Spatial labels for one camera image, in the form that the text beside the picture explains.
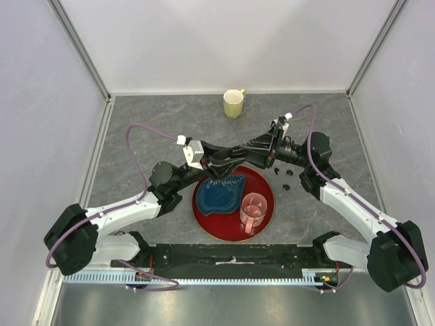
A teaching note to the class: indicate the left aluminium frame post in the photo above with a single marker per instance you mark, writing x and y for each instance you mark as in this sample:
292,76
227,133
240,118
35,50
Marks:
68,27

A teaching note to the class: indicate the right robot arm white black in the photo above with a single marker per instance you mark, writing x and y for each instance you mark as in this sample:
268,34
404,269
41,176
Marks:
392,253

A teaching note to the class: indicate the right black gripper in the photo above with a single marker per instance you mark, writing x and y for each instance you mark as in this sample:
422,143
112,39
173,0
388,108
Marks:
263,149

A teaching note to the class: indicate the round red tray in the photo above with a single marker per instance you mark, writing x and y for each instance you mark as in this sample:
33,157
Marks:
228,227

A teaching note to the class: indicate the right aluminium frame post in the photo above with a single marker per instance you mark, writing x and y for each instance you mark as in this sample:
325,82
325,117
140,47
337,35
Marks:
376,45

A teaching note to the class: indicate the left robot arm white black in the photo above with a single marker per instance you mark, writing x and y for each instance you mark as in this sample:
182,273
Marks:
81,237

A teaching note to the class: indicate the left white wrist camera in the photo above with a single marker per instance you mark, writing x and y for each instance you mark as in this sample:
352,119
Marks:
193,151

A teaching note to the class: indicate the blue leaf-shaped dish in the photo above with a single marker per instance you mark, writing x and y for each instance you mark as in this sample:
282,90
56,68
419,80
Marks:
223,197

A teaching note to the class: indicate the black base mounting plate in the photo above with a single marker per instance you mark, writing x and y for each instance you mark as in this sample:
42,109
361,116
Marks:
230,261

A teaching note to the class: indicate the pink glass mug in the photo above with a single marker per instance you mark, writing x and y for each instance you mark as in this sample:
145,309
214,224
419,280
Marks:
253,211

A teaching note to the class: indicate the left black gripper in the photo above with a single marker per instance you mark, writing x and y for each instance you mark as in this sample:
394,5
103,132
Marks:
219,171

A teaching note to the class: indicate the yellow-green ceramic mug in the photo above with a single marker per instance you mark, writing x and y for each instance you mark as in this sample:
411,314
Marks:
233,103

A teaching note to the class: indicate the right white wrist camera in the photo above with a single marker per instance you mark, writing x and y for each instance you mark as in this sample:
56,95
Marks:
284,122

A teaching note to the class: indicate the black earbud case gold rim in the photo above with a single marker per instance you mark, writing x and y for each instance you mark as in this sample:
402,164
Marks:
237,152

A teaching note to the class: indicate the slotted cable duct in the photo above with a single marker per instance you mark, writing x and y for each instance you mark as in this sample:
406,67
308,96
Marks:
130,277

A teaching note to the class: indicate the aluminium frame post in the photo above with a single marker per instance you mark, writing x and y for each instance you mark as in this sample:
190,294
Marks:
68,27
376,45

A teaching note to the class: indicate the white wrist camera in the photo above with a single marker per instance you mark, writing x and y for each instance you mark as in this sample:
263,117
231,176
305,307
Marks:
193,151
284,122

